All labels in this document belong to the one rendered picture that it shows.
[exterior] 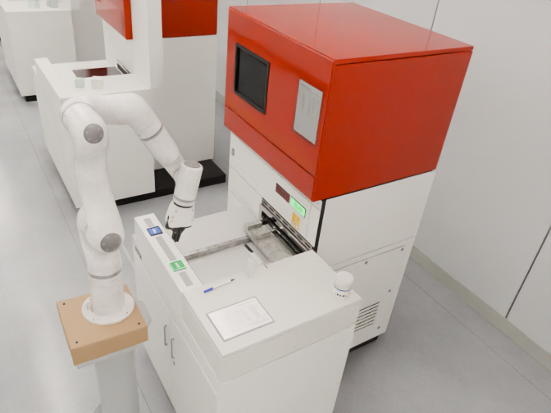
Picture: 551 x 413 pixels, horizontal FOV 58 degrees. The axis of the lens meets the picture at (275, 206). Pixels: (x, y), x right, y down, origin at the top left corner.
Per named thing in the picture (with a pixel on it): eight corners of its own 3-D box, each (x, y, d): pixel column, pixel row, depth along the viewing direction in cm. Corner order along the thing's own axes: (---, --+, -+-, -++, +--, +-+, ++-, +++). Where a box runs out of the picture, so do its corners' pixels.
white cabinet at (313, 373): (236, 312, 315) (244, 206, 270) (326, 438, 249) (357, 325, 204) (138, 349, 284) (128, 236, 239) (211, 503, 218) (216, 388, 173)
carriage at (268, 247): (257, 227, 249) (257, 222, 247) (297, 270, 224) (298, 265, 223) (243, 231, 245) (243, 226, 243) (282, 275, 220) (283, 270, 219)
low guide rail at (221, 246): (266, 233, 250) (266, 229, 248) (267, 236, 249) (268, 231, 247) (172, 261, 226) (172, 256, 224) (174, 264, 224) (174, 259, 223)
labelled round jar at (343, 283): (342, 286, 201) (346, 268, 196) (352, 297, 196) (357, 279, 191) (328, 292, 198) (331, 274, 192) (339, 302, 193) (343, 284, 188)
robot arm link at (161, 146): (128, 124, 172) (172, 180, 193) (143, 142, 161) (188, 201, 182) (149, 108, 173) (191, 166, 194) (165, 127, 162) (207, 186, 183)
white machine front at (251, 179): (231, 187, 284) (234, 123, 262) (313, 272, 229) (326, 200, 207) (226, 188, 283) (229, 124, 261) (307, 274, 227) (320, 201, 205)
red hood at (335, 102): (334, 106, 295) (352, 2, 262) (436, 169, 239) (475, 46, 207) (222, 124, 258) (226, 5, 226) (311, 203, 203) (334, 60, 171)
